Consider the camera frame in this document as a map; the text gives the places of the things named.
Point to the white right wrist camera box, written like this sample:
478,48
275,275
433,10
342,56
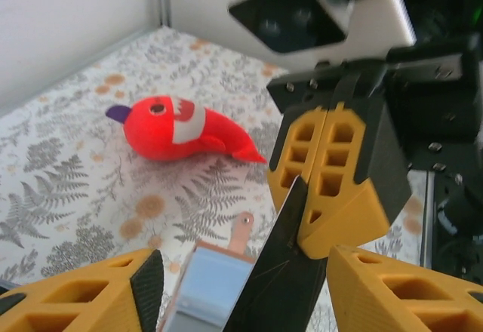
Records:
377,26

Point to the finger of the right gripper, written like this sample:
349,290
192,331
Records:
298,147
354,196

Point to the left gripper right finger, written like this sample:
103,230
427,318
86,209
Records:
407,302

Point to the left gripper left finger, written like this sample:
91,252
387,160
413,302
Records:
75,302

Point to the red shark plush toy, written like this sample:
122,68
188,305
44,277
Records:
158,136

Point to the brown leather card holder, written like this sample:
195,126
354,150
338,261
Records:
211,279

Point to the floral fern tablecloth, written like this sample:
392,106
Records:
56,196

